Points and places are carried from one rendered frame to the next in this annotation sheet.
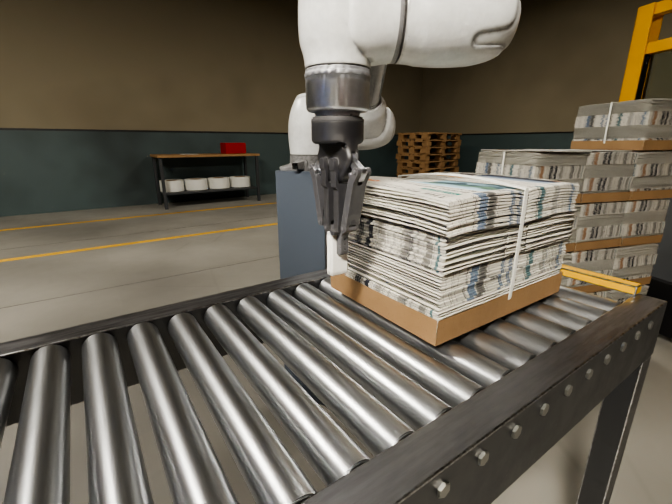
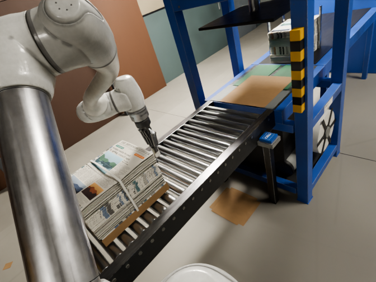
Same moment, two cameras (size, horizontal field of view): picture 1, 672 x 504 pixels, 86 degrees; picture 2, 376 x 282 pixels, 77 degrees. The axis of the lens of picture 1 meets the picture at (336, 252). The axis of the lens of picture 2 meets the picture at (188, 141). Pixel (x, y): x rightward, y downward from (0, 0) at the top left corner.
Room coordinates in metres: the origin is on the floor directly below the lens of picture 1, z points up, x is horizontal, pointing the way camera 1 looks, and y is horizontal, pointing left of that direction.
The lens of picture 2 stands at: (1.61, 0.16, 1.61)
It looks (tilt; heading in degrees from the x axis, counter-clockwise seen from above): 33 degrees down; 179
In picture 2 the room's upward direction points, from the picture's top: 19 degrees counter-clockwise
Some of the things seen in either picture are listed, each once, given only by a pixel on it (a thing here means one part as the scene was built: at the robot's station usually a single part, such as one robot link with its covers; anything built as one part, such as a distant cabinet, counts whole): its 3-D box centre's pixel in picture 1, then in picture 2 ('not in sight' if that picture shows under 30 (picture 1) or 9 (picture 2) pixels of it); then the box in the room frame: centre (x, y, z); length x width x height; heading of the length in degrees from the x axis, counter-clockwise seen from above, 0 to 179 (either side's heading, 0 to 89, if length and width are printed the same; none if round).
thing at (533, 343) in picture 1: (439, 306); (129, 203); (0.69, -0.21, 0.77); 0.47 x 0.05 x 0.05; 35
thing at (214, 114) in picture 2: not in sight; (226, 117); (0.20, 0.48, 0.77); 0.47 x 0.05 x 0.05; 35
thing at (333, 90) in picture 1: (337, 94); (138, 113); (0.55, 0.00, 1.16); 0.09 x 0.09 x 0.06
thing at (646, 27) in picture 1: (616, 171); not in sight; (2.39, -1.81, 0.92); 0.09 x 0.09 x 1.85; 17
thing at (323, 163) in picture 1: (332, 194); (151, 137); (0.56, 0.01, 1.02); 0.04 x 0.01 x 0.11; 125
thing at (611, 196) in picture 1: (570, 192); not in sight; (1.86, -1.20, 0.86); 0.38 x 0.29 x 0.04; 16
